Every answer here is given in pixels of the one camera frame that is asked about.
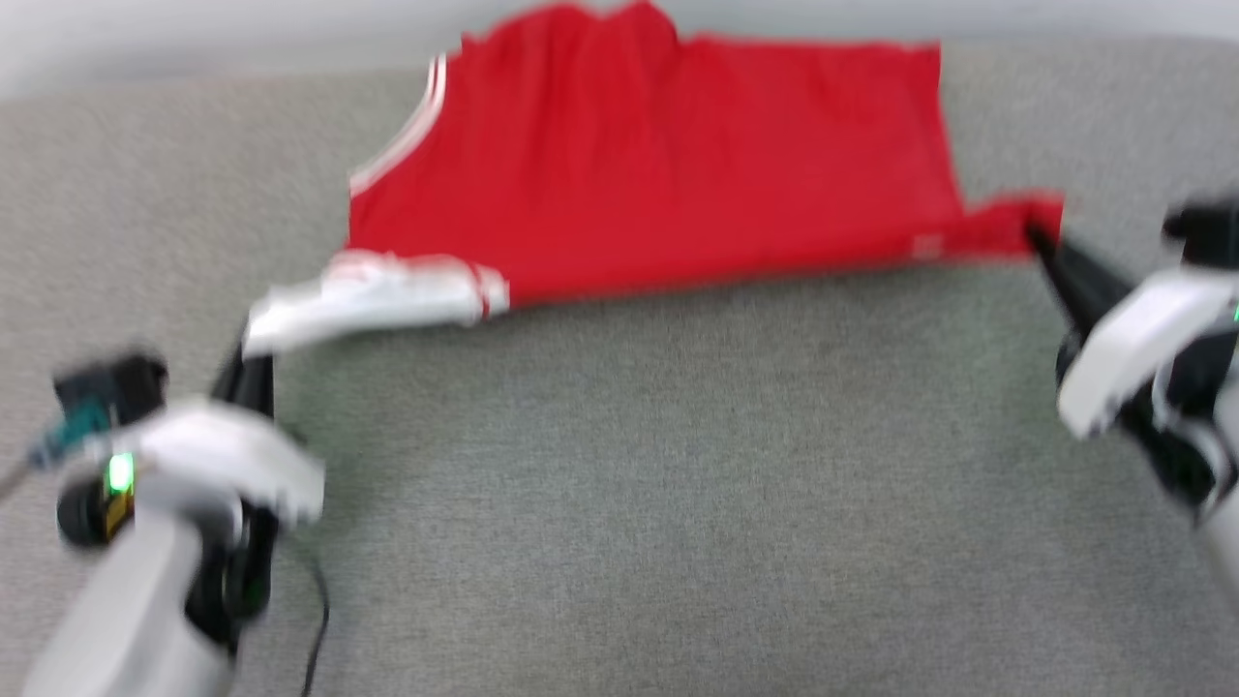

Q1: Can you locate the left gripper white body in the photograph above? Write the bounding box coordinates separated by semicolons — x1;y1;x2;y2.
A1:
121;399;327;531

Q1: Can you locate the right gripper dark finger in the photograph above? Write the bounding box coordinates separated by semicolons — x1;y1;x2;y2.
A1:
1028;232;1104;335
1026;221;1135;318

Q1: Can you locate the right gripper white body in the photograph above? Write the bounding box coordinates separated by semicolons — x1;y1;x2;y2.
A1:
1053;267;1239;441

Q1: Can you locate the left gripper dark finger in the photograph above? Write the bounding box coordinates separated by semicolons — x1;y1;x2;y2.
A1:
209;339;247;412
244;350;279;419

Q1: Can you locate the red garment with white trim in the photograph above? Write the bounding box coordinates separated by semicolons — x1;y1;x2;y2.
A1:
242;0;1066;359

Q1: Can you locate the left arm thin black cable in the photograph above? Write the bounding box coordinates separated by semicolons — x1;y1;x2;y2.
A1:
298;552;332;697

